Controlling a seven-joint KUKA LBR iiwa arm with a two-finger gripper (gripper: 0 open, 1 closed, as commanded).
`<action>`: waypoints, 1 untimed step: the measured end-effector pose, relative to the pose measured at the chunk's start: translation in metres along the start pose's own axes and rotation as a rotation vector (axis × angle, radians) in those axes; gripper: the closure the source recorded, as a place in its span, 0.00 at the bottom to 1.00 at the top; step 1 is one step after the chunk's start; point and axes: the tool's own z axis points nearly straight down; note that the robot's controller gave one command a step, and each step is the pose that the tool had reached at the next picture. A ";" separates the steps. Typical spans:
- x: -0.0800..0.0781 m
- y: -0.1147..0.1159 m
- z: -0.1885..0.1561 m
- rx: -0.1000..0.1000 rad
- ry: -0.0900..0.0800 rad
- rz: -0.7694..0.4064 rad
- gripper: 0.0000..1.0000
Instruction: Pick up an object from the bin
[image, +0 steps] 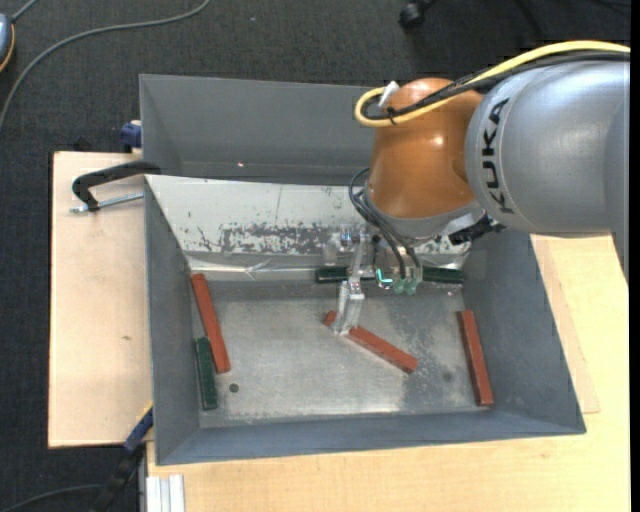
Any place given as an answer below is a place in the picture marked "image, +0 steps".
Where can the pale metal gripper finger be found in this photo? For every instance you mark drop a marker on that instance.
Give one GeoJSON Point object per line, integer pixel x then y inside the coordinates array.
{"type": "Point", "coordinates": [350, 310]}
{"type": "Point", "coordinates": [356, 255]}

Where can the dark green flat block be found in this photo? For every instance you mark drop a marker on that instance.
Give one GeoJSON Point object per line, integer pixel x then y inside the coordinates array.
{"type": "Point", "coordinates": [206, 375]}
{"type": "Point", "coordinates": [332, 275]}
{"type": "Point", "coordinates": [445, 275]}

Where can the red-brown flat block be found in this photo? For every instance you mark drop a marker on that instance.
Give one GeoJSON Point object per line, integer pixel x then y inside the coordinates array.
{"type": "Point", "coordinates": [211, 325]}
{"type": "Point", "coordinates": [476, 360]}
{"type": "Point", "coordinates": [385, 350]}

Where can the grey metal bin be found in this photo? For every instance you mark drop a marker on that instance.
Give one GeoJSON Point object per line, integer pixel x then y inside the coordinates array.
{"type": "Point", "coordinates": [310, 380]}

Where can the black cylinder on white bracket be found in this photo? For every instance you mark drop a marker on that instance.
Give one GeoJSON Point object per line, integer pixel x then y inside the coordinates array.
{"type": "Point", "coordinates": [475, 232]}

